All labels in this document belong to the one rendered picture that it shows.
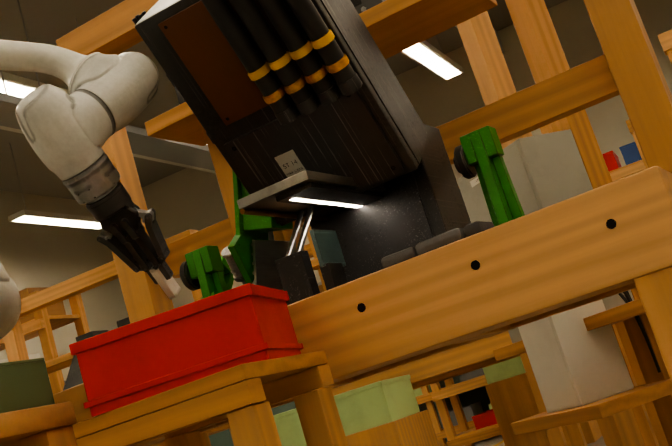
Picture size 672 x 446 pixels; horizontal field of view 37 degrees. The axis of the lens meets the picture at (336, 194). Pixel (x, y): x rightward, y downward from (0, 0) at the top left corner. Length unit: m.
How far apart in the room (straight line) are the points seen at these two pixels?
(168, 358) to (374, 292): 0.37
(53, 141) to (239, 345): 0.49
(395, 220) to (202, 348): 0.69
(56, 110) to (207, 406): 0.58
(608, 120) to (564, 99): 9.82
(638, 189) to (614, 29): 0.74
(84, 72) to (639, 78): 1.14
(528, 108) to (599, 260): 0.84
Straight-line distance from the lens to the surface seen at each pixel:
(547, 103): 2.36
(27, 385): 1.80
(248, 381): 1.49
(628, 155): 8.95
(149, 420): 1.60
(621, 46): 2.25
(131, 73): 1.86
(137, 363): 1.63
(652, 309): 1.59
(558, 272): 1.61
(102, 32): 2.91
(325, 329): 1.76
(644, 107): 2.22
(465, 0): 2.37
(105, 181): 1.80
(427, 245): 1.70
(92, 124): 1.79
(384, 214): 2.15
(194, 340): 1.59
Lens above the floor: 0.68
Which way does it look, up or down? 12 degrees up
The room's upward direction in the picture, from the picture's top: 17 degrees counter-clockwise
